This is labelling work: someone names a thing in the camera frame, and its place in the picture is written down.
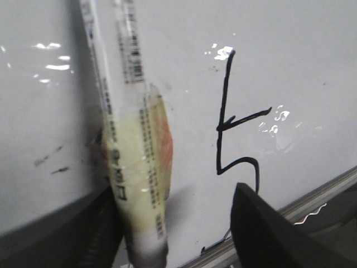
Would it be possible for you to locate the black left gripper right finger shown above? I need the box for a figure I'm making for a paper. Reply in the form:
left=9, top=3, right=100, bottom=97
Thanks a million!
left=230, top=183, right=356, bottom=267

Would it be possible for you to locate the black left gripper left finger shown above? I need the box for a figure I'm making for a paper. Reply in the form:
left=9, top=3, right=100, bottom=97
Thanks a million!
left=1, top=187, right=123, bottom=267

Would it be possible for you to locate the white taped whiteboard marker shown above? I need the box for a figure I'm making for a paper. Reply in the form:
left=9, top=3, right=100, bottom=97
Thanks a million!
left=80, top=1, right=172, bottom=267

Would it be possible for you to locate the white whiteboard with aluminium frame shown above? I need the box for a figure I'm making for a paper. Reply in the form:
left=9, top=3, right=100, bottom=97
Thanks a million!
left=1, top=1, right=356, bottom=267

